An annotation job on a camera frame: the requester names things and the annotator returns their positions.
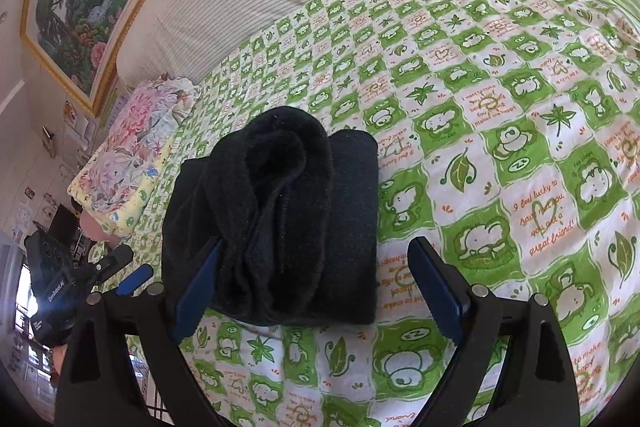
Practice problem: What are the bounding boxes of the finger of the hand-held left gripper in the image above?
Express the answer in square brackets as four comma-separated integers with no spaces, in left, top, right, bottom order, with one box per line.
[114,263,154,297]
[75,244,135,289]

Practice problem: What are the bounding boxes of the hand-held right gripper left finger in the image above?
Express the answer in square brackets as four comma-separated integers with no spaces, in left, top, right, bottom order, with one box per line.
[52,237,227,427]

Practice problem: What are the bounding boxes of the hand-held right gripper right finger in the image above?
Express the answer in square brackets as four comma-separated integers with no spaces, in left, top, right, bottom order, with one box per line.
[407,237,584,427]

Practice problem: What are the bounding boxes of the black pants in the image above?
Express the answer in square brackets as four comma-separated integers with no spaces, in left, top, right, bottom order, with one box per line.
[161,106,379,328]

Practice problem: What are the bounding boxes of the pink cushion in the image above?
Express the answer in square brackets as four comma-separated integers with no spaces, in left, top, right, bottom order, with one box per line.
[80,211,127,244]

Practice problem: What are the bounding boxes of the floral pillow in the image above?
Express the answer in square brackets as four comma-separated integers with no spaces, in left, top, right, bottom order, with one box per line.
[67,77,200,238]

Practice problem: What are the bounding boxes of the green printed bedsheet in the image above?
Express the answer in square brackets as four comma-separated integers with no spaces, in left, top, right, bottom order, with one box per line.
[95,0,640,427]

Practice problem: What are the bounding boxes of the paper wall poster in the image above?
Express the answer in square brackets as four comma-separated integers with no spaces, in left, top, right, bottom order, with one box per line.
[63,100,97,146]

